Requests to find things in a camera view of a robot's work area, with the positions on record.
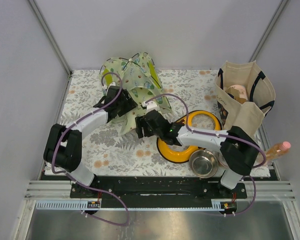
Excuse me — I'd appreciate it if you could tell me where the avocado print cushion mat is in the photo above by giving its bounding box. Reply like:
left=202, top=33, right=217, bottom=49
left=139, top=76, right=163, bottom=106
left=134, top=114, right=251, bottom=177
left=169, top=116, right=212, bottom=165
left=110, top=109, right=140, bottom=135

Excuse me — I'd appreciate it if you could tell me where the green avocado pet tent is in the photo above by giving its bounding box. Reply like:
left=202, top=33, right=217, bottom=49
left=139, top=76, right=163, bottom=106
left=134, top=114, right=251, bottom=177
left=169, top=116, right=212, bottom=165
left=99, top=51, right=173, bottom=115

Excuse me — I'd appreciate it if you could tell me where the yellow double bowl stand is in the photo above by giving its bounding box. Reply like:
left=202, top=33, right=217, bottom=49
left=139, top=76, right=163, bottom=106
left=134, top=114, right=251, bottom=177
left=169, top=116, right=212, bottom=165
left=156, top=110, right=222, bottom=164

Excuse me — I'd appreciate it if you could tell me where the steel pet bowl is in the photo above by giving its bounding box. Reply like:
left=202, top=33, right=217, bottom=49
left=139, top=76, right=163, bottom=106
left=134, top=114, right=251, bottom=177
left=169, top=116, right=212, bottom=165
left=216, top=152, right=229, bottom=169
left=189, top=149, right=219, bottom=179

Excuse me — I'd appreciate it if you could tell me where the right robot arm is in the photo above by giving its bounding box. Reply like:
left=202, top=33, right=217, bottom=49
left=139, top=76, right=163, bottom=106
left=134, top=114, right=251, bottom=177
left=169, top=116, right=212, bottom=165
left=135, top=110, right=262, bottom=198

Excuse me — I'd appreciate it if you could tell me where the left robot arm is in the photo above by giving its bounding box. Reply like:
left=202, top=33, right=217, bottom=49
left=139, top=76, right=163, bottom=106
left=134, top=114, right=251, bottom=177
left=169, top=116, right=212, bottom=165
left=43, top=85, right=138, bottom=198

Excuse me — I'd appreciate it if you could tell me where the floral table mat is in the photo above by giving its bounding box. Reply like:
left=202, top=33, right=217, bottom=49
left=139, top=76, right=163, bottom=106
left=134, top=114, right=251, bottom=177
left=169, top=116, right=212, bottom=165
left=59, top=69, right=219, bottom=177

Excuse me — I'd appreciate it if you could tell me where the beige canvas tote bag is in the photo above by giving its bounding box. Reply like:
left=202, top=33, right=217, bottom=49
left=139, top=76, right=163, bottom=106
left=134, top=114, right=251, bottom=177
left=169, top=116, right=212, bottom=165
left=215, top=61, right=276, bottom=138

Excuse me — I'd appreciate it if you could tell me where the pink cap plastic bottle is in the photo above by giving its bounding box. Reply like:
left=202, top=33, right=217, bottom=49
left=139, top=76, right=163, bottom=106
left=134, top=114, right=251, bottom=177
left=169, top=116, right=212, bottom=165
left=256, top=141, right=291, bottom=166

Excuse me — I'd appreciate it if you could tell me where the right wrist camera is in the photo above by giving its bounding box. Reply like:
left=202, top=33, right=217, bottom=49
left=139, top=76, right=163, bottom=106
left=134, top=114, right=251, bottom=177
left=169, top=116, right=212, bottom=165
left=141, top=100, right=160, bottom=113

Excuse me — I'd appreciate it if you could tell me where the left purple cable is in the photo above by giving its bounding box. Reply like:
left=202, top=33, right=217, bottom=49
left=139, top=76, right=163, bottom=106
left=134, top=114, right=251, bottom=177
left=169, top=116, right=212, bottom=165
left=51, top=71, right=130, bottom=227

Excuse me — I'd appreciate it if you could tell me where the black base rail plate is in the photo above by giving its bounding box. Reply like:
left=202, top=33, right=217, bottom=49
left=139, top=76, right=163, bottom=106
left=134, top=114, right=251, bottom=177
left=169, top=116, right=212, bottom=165
left=70, top=176, right=247, bottom=210

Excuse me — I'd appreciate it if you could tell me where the white slotted cable duct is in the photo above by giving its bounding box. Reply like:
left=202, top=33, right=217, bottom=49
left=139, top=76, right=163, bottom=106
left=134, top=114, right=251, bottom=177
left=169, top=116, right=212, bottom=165
left=35, top=200, right=101, bottom=211

